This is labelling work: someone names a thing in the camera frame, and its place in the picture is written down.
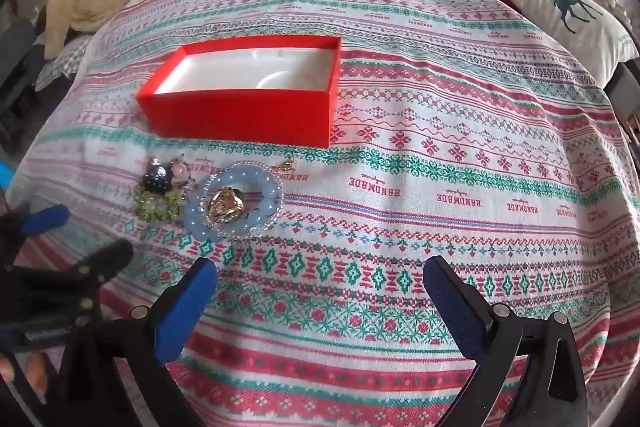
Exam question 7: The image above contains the light blue bead bracelet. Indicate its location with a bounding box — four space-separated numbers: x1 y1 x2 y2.
182 162 286 244

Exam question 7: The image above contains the white deer print pillow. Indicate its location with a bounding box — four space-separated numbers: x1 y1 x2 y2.
502 0 640 88

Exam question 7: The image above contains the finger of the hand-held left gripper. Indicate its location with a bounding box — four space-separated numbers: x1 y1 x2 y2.
0 238 136 319
0 204 71 258

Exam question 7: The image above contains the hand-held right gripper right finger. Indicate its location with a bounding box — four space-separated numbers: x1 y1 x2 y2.
422 255 591 427

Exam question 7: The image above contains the grey checkered sheet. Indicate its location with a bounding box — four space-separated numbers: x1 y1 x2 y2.
34 34 93 92

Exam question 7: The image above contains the gold ring with green stone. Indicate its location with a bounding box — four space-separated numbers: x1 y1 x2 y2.
207 187 249 223

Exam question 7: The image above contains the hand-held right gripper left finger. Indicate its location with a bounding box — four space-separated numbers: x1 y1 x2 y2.
57 257 218 427

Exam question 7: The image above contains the person's left hand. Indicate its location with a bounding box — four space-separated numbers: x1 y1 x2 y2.
0 351 49 396

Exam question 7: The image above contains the green bead bracelet with charms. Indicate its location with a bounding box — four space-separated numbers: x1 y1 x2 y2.
132 154 197 223

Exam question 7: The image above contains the red green patterned blanket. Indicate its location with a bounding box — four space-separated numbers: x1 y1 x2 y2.
5 0 640 427

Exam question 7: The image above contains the red cardboard box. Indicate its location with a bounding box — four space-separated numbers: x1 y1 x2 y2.
135 34 344 150

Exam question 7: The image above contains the black chair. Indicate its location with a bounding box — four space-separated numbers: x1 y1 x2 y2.
0 17 38 118

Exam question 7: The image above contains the clear crystal bead bracelet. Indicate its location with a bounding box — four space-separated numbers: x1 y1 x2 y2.
205 164 285 239

